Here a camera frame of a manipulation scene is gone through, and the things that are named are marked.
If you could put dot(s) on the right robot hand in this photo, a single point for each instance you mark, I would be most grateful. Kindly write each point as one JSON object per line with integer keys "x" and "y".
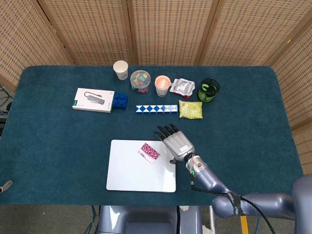
{"x": 179, "y": 145}

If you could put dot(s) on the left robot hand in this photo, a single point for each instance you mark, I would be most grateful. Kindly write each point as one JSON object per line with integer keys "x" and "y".
{"x": 6, "y": 186}

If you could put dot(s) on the pink patterned packet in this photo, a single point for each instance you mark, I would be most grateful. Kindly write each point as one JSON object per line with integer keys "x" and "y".
{"x": 148, "y": 152}

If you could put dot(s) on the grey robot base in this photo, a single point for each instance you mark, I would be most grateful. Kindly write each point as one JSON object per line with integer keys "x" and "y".
{"x": 146, "y": 219}

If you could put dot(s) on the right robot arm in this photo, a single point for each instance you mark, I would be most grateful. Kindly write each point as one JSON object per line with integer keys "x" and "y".
{"x": 209, "y": 178}

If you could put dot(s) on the yellow snack package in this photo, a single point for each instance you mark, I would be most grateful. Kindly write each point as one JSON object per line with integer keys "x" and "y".
{"x": 190, "y": 109}

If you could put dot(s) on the white board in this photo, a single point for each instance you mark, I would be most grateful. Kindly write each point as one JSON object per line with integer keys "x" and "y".
{"x": 131, "y": 175}

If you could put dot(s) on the silver red foil packet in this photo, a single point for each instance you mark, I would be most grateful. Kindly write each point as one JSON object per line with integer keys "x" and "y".
{"x": 182, "y": 87}

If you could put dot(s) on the blue white snake puzzle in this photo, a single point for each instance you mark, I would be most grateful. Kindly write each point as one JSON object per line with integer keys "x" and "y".
{"x": 156, "y": 109}

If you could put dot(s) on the green item in pen holder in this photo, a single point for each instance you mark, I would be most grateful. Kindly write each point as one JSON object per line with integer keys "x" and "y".
{"x": 204, "y": 93}

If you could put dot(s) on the white paper cup orange inside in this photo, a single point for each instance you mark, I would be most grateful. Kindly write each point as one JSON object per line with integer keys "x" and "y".
{"x": 162, "y": 89}

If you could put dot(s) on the black mesh pen holder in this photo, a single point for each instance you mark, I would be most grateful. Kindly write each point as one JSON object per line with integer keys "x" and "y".
{"x": 215, "y": 91}

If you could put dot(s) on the teal table cover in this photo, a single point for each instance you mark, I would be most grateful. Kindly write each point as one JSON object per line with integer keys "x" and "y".
{"x": 61, "y": 151}

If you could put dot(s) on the blue building block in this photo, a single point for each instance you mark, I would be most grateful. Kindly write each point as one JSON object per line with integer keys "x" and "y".
{"x": 120, "y": 102}

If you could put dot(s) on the clear jar of binder clips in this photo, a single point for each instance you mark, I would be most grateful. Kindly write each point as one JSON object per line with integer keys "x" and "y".
{"x": 140, "y": 83}

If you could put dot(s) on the white paper cup floral print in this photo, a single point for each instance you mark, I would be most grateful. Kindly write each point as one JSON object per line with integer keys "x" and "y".
{"x": 121, "y": 73}

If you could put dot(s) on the white usb hub box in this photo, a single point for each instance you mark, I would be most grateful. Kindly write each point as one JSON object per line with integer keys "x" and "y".
{"x": 92, "y": 100}

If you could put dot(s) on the woven folding screen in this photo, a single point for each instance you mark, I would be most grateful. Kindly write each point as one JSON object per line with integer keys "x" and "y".
{"x": 170, "y": 24}

